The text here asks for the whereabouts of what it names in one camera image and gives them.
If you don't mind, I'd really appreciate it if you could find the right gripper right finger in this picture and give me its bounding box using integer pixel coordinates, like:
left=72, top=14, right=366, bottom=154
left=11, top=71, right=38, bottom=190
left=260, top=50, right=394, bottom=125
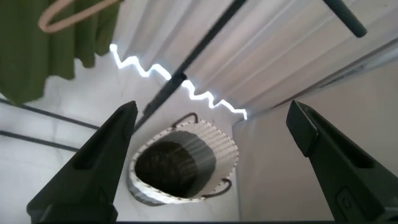
left=285, top=99, right=398, bottom=223

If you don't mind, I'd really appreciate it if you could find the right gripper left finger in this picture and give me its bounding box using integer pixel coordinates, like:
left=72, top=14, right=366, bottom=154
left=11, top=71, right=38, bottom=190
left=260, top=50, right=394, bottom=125
left=26, top=100, right=139, bottom=223

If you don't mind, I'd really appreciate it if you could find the green printed shirt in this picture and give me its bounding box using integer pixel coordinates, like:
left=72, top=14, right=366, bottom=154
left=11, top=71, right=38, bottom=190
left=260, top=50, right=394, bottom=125
left=0, top=0, right=121, bottom=105

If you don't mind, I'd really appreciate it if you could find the pink clothes hanger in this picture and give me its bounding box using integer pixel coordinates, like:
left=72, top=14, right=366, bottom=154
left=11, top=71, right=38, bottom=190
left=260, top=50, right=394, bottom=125
left=37, top=0, right=121, bottom=34

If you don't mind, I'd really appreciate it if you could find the black clothes rack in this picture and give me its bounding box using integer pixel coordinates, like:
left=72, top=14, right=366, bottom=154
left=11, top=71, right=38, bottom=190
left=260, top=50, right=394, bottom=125
left=0, top=0, right=368, bottom=153

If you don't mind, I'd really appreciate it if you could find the white laundry basket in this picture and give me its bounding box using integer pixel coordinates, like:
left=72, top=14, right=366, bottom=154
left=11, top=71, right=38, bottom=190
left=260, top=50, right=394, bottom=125
left=127, top=112, right=240, bottom=207

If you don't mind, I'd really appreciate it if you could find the white curtain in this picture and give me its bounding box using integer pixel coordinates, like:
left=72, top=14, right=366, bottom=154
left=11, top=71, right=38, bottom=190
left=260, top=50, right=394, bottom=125
left=109, top=0, right=398, bottom=121

